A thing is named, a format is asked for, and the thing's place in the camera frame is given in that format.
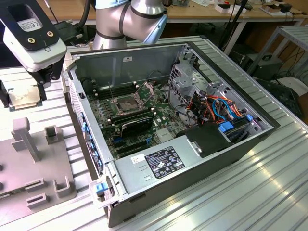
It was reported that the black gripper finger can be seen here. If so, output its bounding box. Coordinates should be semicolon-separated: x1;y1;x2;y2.
26;59;64;102
0;80;10;108

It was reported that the silver CPU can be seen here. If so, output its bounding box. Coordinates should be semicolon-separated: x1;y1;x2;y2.
8;86;44;112

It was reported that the black RAM slot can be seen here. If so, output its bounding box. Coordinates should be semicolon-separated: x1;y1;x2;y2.
92;81;135;93
97;88;140;100
111;110;156;124
95;86;138;97
93;83;137;95
109;107;154;121

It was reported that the CPU socket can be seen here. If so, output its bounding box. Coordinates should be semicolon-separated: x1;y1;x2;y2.
112;96;140;114

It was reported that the black expansion slot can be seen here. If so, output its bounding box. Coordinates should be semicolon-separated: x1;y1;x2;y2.
113;140;148;150
117;145;149;156

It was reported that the thin metal locking lever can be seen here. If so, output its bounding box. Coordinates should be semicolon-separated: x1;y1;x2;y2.
108;81;116;101

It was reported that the wooden desk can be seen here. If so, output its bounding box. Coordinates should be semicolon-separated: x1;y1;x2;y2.
166;0;308;56
44;0;97;26

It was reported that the grey parts rack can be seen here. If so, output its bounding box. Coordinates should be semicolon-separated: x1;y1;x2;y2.
0;118;78;210

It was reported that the green circuit card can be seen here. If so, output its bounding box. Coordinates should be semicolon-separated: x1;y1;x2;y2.
0;190;26;201

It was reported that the metal socket cover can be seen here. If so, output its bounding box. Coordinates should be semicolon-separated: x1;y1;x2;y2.
133;81;156;106

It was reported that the blue case latch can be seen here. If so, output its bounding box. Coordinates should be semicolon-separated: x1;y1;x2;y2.
95;183;107;197

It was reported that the green motherboard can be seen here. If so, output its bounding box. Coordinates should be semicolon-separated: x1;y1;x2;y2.
85;80;193;159

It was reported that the silver chipset heatsink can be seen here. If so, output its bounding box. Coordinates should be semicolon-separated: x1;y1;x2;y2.
155;128;175;142

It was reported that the grey power supply unit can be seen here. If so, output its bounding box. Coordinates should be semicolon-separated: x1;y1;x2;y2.
115;134;202;194

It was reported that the metal drive cage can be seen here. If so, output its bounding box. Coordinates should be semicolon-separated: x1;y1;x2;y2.
168;64;210;106

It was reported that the black plastic cover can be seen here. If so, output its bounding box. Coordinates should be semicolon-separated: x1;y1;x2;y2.
175;121;233;158

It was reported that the open PC case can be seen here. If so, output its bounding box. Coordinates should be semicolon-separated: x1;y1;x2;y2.
56;40;281;228

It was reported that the blue disk carrier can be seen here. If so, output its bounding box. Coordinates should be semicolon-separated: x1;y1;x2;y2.
218;121;235;133

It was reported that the dark case side panel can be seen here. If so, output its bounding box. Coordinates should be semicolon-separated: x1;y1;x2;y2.
256;79;303;118

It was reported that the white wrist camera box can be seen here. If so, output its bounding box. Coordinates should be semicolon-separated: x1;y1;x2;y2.
0;0;68;72

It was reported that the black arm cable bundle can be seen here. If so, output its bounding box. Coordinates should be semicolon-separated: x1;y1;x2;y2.
55;0;97;47

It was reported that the orange wire bundle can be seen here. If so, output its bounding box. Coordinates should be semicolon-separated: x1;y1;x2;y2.
187;94;244;126

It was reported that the blue wire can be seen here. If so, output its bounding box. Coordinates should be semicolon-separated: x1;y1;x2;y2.
211;97;235;120

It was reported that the black box with handle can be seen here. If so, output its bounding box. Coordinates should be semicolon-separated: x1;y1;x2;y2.
247;54;282;80

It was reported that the metal shelf frame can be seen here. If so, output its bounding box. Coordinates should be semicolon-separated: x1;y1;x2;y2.
247;25;308;73

